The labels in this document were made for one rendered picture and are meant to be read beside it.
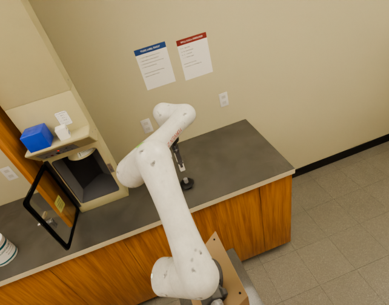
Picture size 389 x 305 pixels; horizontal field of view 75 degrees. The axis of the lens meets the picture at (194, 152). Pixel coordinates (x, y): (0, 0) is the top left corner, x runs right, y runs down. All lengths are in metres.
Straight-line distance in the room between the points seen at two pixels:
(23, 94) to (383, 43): 2.64
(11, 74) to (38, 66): 0.12
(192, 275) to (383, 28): 2.43
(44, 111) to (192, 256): 1.03
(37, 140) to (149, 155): 0.75
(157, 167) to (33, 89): 0.83
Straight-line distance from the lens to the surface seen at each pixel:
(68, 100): 1.44
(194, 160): 1.84
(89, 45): 1.79
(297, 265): 2.37
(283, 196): 1.86
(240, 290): 1.02
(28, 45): 1.39
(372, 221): 2.72
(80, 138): 1.40
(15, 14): 1.38
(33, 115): 1.50
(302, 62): 2.30
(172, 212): 0.81
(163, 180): 0.81
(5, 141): 1.53
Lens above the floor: 2.09
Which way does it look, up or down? 37 degrees down
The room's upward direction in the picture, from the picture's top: 16 degrees counter-clockwise
